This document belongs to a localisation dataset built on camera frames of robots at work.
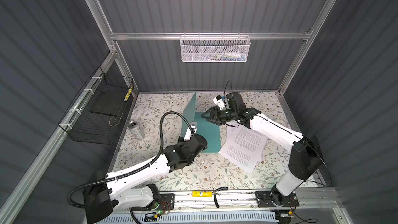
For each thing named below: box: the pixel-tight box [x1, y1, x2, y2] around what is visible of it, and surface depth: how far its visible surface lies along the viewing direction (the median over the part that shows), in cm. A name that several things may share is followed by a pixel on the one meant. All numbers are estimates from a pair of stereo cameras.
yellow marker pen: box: [123, 86, 133, 102], surface depth 83 cm
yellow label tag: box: [192, 190, 213, 198], surface depth 76 cm
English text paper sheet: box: [218, 124, 269, 174], surface depth 92 cm
